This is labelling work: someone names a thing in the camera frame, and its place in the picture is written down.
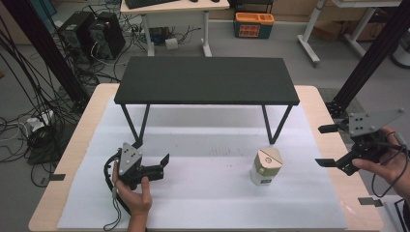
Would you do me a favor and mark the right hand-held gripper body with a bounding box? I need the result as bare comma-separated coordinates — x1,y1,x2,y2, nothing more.
347,107,406,162

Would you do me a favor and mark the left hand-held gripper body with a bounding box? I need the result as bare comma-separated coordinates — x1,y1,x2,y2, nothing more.
117,141,165,190

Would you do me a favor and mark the beige and white box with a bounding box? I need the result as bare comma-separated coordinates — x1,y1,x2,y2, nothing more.
249,147,284,187

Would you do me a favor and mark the person's left hand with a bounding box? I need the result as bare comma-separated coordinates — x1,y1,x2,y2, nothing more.
111,160,154,218

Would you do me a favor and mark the person's right hand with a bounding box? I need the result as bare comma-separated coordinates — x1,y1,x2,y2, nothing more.
351,126,410,195

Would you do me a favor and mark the white table mat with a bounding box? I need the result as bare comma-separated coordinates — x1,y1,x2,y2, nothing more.
56,95,349,231

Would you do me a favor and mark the black shelf table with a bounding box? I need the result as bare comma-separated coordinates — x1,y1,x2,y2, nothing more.
113,56,301,150

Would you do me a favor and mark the white power strip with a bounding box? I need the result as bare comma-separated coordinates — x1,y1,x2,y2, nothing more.
24,109,55,132

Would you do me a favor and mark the cardboard box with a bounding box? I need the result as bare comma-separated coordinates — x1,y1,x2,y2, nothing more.
311,5,379,43

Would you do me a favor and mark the white paper roll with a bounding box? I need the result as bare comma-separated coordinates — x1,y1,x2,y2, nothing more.
164,37,180,51

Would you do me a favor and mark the black computer tower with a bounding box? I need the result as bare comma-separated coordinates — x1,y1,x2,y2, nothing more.
88,12,127,61
57,11,96,63

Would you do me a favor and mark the orange and blue toolbox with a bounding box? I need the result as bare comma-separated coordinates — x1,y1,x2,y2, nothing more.
233,12,276,41

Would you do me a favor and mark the white desk with keyboard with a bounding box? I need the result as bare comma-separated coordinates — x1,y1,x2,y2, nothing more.
119,0,231,58

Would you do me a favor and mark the black keyboard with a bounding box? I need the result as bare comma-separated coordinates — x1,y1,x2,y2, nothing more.
124,0,181,11

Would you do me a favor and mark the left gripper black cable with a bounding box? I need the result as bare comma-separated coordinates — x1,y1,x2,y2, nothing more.
102,150,133,232

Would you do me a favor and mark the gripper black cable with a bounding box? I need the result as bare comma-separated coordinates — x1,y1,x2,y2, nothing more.
102,150,133,232
370,130,410,199

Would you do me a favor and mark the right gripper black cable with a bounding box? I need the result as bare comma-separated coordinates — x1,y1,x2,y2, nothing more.
370,130,410,199

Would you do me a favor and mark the black metal frame post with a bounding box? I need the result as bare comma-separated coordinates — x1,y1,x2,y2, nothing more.
325,0,410,119
2,0,91,112

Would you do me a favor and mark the white desk frame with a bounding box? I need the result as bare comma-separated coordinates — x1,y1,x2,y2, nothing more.
296,0,402,68

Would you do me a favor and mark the bundle of black floor cables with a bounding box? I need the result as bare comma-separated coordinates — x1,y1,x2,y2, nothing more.
0,13,112,189

